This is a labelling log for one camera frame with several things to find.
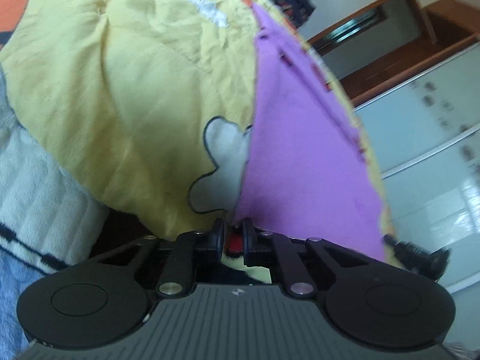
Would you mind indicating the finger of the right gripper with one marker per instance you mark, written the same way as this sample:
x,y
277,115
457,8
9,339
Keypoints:
x,y
417,260

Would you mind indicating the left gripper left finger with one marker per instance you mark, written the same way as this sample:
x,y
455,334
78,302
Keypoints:
x,y
99,301

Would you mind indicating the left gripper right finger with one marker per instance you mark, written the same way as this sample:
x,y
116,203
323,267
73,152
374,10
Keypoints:
x,y
370,302

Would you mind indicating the purple sweater red collar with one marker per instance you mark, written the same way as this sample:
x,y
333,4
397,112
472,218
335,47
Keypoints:
x,y
306,174

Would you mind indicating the blue quilted blanket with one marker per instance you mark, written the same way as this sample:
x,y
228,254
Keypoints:
x,y
15,277

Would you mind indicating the white fluffy striped blanket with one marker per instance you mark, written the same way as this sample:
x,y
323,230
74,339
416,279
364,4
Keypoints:
x,y
48,221

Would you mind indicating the white wardrobe flower decals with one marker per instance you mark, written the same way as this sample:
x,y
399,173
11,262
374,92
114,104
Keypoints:
x,y
425,133

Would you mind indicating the yellow carrot print quilt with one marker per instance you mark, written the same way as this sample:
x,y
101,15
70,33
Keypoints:
x,y
147,104

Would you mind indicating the brown wooden door frame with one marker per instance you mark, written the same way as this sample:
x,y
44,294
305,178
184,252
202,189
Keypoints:
x,y
388,42

